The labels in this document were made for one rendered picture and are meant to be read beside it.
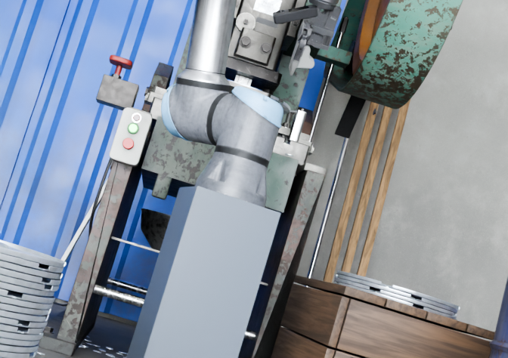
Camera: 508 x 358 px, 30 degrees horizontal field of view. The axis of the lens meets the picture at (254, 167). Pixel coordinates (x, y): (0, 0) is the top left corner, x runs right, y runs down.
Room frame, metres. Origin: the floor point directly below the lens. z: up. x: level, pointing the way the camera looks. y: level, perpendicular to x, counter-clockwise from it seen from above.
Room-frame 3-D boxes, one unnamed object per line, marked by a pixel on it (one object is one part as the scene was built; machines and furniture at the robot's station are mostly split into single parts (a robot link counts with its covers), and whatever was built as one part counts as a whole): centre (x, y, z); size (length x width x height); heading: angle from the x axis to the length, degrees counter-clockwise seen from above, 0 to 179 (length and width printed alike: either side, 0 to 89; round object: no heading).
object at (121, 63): (2.46, 0.42, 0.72); 0.07 x 0.06 x 0.08; 4
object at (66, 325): (2.83, 0.38, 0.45); 0.92 x 0.12 x 0.90; 4
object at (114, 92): (2.46, 0.40, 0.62); 0.10 x 0.06 x 0.20; 94
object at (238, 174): (1.95, 0.03, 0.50); 0.15 x 0.15 x 0.10
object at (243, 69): (2.72, 0.10, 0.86); 0.20 x 0.16 x 0.05; 94
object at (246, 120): (1.96, 0.04, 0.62); 0.13 x 0.12 x 0.14; 58
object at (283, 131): (2.73, -0.06, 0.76); 0.17 x 0.06 x 0.10; 94
